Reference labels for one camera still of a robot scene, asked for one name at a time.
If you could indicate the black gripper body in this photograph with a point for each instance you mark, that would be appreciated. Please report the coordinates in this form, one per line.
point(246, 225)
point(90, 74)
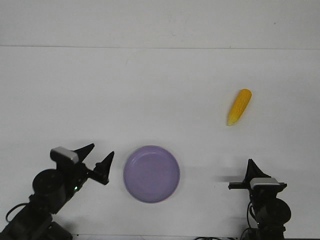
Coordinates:
point(75, 175)
point(244, 185)

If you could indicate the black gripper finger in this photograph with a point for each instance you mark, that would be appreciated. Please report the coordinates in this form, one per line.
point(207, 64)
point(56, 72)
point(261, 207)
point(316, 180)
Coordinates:
point(249, 171)
point(81, 153)
point(102, 169)
point(257, 172)

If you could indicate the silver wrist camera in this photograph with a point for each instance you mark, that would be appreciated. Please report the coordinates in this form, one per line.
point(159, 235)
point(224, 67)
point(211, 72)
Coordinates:
point(264, 184)
point(62, 154)

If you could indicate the yellow corn cob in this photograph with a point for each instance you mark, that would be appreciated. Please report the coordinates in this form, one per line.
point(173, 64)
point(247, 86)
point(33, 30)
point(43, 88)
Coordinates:
point(239, 106)

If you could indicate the purple round plate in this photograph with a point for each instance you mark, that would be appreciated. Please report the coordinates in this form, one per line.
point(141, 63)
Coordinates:
point(151, 174)

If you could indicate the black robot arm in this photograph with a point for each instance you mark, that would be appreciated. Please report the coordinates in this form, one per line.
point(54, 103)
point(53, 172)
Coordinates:
point(266, 214)
point(52, 189)

